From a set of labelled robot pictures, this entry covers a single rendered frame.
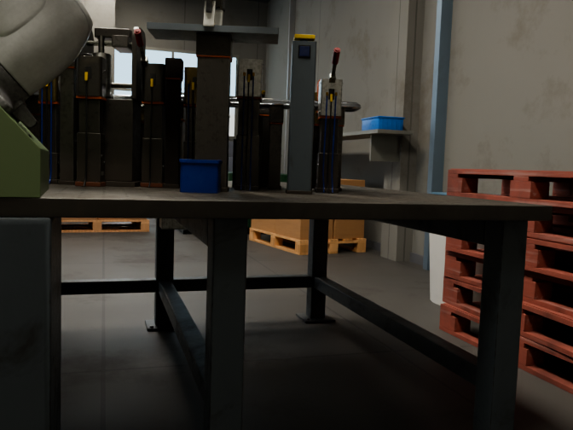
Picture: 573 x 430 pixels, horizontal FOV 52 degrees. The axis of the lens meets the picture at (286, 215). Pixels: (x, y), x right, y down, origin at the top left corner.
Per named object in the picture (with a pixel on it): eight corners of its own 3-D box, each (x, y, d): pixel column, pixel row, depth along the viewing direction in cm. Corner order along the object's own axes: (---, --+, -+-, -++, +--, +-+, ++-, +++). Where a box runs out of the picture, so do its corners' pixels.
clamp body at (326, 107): (335, 193, 197) (339, 83, 194) (339, 194, 185) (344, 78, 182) (314, 192, 197) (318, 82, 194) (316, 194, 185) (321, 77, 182)
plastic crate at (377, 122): (404, 130, 480) (405, 117, 479) (378, 130, 473) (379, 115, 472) (384, 133, 513) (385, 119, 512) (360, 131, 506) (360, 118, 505)
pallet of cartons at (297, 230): (372, 254, 541) (375, 181, 535) (277, 255, 514) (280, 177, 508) (325, 238, 654) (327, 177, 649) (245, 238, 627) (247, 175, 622)
